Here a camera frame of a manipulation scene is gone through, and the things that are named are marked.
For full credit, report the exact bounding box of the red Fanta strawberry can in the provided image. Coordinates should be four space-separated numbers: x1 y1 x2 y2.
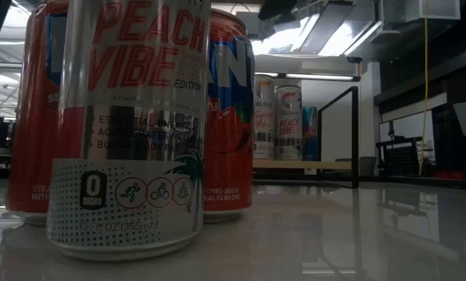
5 0 73 226
203 8 256 224

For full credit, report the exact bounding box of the Celsius Tropical Vibe can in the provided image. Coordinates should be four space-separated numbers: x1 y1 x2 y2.
253 73 276 160

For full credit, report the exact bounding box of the Celsius can with black lid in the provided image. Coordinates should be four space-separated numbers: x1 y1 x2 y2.
274 84 304 162

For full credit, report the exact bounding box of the blue silver Red Bull can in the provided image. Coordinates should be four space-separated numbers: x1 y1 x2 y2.
301 105 318 162

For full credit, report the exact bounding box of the Celsius Peach Vibe can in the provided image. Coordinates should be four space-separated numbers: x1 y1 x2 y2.
45 0 212 261

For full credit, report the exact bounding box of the ceiling light tube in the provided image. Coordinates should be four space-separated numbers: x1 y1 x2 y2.
254 71 361 83
0 61 23 74

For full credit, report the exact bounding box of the grey plastic bin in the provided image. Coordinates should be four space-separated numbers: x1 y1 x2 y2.
359 155 379 177

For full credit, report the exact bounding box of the red flat object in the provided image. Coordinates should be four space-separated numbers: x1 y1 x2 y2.
431 170 466 180

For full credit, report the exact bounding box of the black metal shelf frame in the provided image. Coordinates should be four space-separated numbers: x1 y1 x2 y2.
316 85 361 190

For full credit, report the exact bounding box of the black wire mesh cart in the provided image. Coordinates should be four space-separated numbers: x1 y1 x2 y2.
375 134 436 177

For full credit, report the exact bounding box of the yellow hanging extension cable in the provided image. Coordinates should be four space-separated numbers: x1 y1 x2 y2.
418 0 431 176

